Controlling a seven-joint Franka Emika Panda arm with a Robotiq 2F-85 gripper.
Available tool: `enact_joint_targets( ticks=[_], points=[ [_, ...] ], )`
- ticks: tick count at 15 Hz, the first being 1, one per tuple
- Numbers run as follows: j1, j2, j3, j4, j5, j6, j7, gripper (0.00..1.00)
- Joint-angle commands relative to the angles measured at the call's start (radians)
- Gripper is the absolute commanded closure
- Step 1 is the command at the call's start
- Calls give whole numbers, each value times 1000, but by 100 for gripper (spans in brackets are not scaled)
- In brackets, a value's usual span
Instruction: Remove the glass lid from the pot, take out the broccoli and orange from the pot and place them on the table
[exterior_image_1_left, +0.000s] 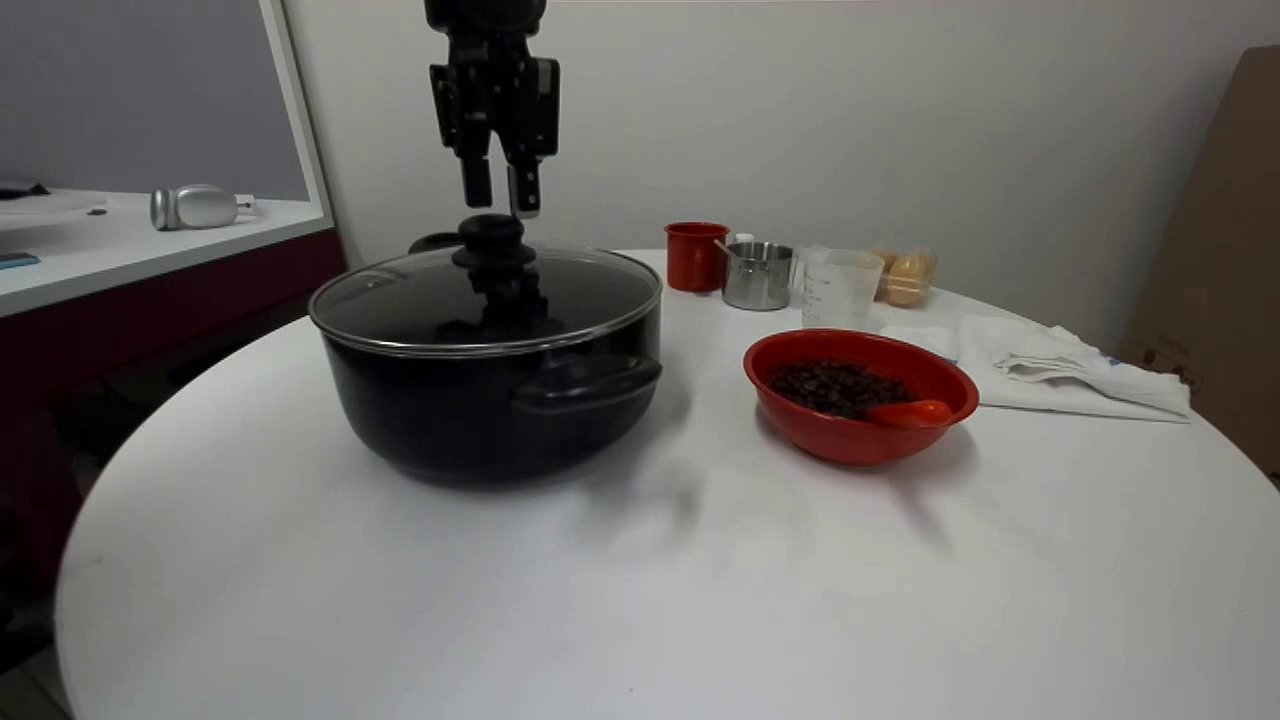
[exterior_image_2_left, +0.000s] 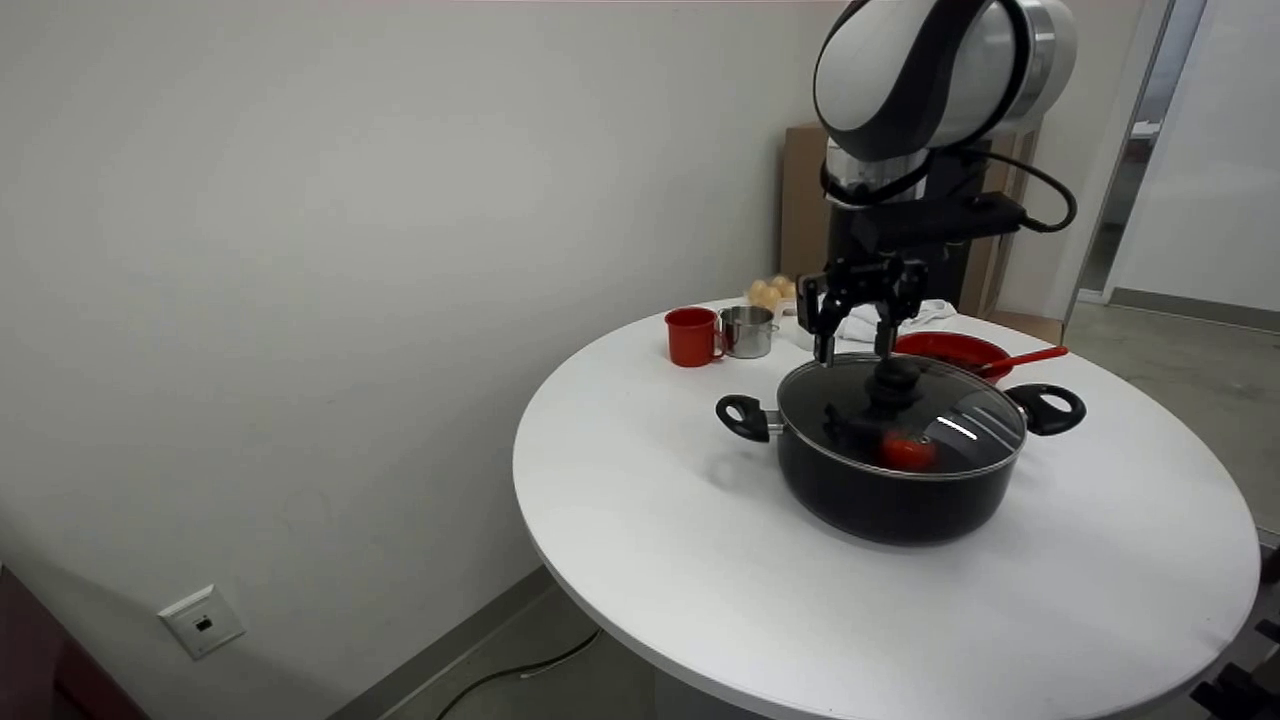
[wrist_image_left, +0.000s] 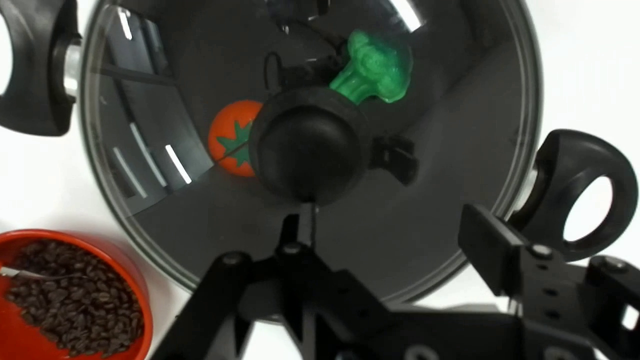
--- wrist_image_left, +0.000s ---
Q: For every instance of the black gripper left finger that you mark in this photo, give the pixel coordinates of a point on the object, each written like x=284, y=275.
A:
x=213, y=293

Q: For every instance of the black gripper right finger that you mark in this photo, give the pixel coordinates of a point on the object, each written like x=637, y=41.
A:
x=493, y=247

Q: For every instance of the black cooking pot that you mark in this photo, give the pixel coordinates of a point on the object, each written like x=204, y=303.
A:
x=580, y=152

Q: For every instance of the orange toy fruit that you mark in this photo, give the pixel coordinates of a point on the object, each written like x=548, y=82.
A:
x=226, y=136

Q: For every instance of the glass lid with black knob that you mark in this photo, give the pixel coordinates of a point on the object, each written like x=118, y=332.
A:
x=311, y=152

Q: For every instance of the green toy broccoli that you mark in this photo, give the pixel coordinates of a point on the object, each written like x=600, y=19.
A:
x=372, y=66

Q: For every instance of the dark coffee beans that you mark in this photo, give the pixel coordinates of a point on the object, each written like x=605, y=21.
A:
x=81, y=300

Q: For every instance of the red bowl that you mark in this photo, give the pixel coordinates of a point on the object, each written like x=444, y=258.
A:
x=20, y=332

